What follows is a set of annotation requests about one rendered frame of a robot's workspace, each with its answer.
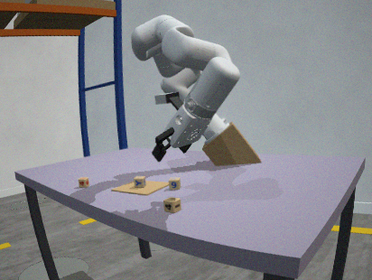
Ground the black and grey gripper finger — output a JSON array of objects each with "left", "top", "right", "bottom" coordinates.
[
  {"left": 152, "top": 127, "right": 174, "bottom": 162},
  {"left": 179, "top": 144, "right": 192, "bottom": 153}
]

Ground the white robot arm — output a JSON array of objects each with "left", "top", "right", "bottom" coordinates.
[{"left": 131, "top": 15, "right": 240, "bottom": 145}]

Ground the tan flat mat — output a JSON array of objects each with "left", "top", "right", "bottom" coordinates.
[{"left": 111, "top": 181, "right": 169, "bottom": 196}]

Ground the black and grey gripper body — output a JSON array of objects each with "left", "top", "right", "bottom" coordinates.
[{"left": 164, "top": 100, "right": 212, "bottom": 148}]

